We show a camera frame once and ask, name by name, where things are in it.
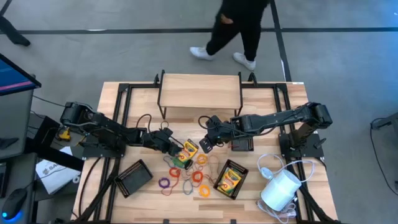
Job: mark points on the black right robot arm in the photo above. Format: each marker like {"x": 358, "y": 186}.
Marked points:
{"x": 273, "y": 119}

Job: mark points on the wooden shelf with black legs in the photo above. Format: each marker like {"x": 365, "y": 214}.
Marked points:
{"x": 200, "y": 91}

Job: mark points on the white printed paper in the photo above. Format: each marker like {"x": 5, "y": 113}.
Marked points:
{"x": 53, "y": 177}

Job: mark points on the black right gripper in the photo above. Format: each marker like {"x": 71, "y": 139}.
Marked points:
{"x": 219, "y": 130}

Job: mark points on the black metal table frame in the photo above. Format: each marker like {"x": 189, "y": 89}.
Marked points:
{"x": 122, "y": 87}

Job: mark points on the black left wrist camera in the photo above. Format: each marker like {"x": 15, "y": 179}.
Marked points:
{"x": 166, "y": 132}

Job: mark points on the person's hand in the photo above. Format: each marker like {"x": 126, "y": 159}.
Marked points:
{"x": 227, "y": 20}

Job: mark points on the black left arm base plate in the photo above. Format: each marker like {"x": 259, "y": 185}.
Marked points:
{"x": 93, "y": 152}

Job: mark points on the computer monitor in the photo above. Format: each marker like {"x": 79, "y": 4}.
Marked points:
{"x": 12, "y": 77}

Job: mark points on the red rubber band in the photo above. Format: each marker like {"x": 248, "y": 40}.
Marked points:
{"x": 233, "y": 145}
{"x": 214, "y": 181}
{"x": 168, "y": 194}

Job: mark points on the black computer mouse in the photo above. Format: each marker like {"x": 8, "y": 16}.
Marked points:
{"x": 14, "y": 203}

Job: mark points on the black slotted plastic basket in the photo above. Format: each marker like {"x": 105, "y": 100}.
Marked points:
{"x": 245, "y": 145}
{"x": 133, "y": 179}
{"x": 237, "y": 166}

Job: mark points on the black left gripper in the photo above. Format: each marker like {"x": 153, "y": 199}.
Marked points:
{"x": 158, "y": 143}

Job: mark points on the small yellow clamp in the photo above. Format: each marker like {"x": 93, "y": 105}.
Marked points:
{"x": 65, "y": 134}

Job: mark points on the wide tan rubber band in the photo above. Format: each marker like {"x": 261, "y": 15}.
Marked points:
{"x": 208, "y": 165}
{"x": 183, "y": 174}

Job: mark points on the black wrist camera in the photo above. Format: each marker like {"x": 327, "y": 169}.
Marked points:
{"x": 166, "y": 132}
{"x": 206, "y": 145}

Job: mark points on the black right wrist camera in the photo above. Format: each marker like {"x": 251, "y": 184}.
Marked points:
{"x": 206, "y": 145}

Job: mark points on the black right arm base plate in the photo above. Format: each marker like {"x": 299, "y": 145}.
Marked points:
{"x": 312, "y": 149}

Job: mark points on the small white round device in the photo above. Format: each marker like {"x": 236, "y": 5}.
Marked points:
{"x": 266, "y": 172}

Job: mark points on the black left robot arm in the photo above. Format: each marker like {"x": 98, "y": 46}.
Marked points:
{"x": 105, "y": 124}

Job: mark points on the yellow green crayon box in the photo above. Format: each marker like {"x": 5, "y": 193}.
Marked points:
{"x": 189, "y": 149}
{"x": 229, "y": 180}

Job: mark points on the white cylinder device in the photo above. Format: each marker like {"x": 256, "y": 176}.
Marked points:
{"x": 280, "y": 189}

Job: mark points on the person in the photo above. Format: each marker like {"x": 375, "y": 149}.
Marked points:
{"x": 15, "y": 35}
{"x": 236, "y": 28}

